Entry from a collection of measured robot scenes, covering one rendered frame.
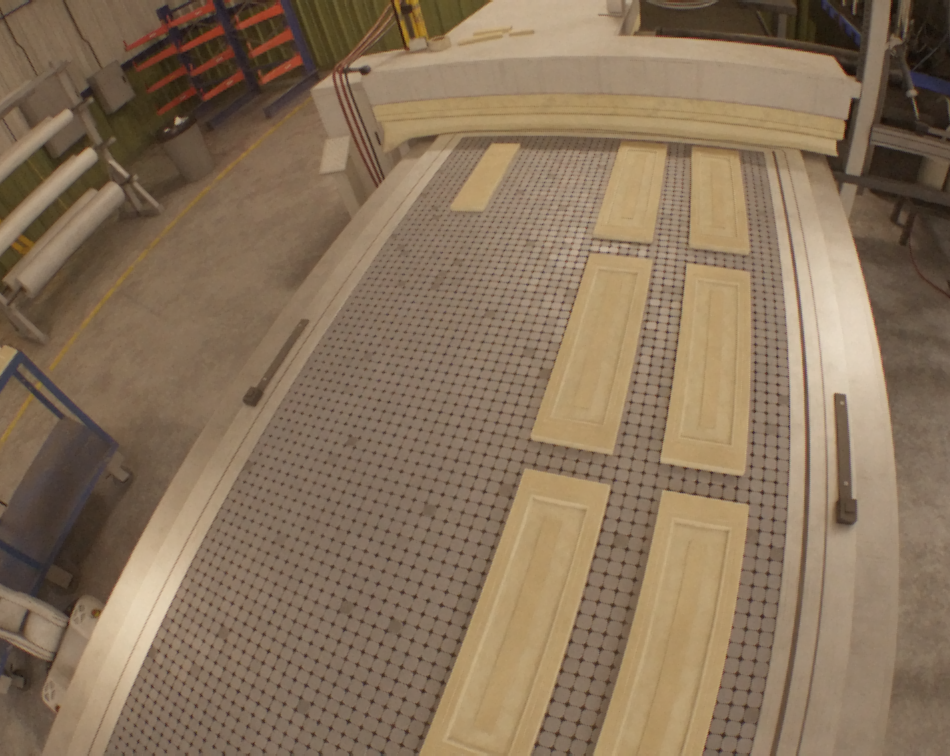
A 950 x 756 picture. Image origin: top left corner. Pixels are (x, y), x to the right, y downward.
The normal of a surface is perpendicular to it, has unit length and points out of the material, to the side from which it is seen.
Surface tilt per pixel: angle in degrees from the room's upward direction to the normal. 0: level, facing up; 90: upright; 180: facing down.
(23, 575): 0
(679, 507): 0
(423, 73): 90
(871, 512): 0
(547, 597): 11
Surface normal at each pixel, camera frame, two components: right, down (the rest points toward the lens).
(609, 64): -0.33, 0.77
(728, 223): -0.01, -0.58
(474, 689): -0.37, -0.63
